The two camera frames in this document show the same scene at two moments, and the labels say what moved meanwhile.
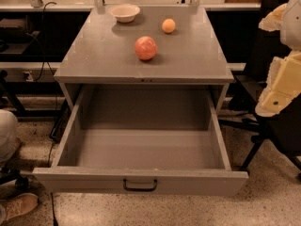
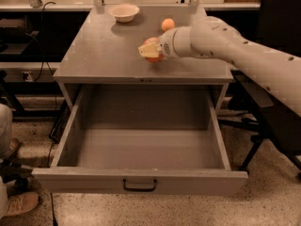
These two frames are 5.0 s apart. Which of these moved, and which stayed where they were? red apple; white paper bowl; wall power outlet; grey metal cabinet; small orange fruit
Moved: red apple
Stayed: wall power outlet; small orange fruit; white paper bowl; grey metal cabinet
